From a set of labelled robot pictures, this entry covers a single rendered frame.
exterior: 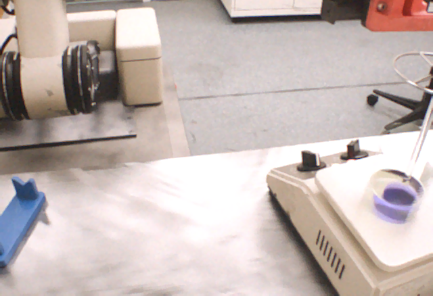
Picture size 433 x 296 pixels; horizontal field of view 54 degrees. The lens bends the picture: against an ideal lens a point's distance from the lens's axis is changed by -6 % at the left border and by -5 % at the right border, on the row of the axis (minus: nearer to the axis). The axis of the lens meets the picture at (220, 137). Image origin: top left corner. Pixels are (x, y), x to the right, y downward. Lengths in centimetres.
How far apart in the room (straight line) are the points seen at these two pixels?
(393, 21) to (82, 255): 35
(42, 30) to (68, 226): 65
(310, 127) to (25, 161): 121
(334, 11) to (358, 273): 21
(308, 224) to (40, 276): 26
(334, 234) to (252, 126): 154
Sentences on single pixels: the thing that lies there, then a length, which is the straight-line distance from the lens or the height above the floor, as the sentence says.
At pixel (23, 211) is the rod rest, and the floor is 76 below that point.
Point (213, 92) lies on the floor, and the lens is 213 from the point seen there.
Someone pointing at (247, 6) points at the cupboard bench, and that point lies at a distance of 285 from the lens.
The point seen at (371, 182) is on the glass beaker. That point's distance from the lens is 37.
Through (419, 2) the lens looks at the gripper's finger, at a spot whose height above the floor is 100.
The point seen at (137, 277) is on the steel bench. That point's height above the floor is 75.
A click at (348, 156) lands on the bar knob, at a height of 81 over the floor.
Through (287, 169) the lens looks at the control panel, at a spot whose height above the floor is 79.
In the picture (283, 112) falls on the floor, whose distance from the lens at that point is 202.
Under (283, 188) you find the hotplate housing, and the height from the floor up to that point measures 79.
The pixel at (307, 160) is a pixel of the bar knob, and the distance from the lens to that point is 48.
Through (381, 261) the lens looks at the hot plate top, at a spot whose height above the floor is 84.
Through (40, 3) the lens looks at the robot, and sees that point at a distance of 107.
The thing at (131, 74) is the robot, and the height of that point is 49.
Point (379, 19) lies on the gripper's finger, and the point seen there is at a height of 99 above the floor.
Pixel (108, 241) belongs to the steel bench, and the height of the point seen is 75.
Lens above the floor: 110
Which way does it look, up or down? 37 degrees down
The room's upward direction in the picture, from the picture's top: 2 degrees clockwise
